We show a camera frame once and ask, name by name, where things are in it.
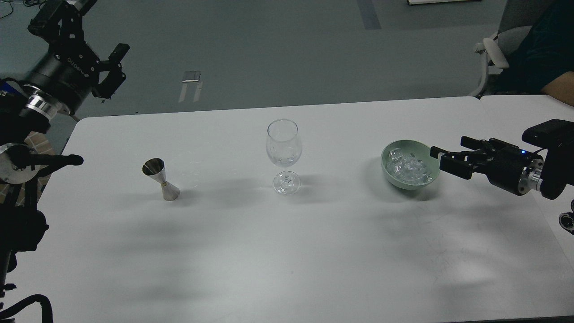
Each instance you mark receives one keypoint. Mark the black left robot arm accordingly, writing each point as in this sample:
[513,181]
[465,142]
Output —
[23,227]

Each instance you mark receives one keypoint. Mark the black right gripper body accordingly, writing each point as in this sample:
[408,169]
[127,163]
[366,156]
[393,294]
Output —
[513,169]

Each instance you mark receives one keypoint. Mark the clear wine glass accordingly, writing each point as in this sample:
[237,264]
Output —
[284,149]

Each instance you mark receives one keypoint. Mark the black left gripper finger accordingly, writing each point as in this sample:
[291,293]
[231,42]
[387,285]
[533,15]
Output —
[60,23]
[115,77]

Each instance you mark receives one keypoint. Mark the white office chair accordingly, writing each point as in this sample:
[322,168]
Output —
[517,20]

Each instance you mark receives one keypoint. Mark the person in teal shirt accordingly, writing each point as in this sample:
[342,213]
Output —
[544,61]

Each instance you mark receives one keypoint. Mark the green bowl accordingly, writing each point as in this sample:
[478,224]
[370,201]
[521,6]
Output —
[409,146]

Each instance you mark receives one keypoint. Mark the steel cocktail jigger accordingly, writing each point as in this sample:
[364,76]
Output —
[155,169]

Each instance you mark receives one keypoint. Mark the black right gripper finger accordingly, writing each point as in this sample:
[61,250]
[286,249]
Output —
[490,146]
[462,164]

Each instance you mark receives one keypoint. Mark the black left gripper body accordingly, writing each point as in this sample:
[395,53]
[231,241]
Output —
[60,81]

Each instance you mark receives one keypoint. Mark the clear ice cubes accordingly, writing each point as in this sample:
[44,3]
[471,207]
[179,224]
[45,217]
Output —
[408,168]

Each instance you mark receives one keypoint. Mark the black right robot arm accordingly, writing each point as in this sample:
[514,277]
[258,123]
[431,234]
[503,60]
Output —
[556,137]

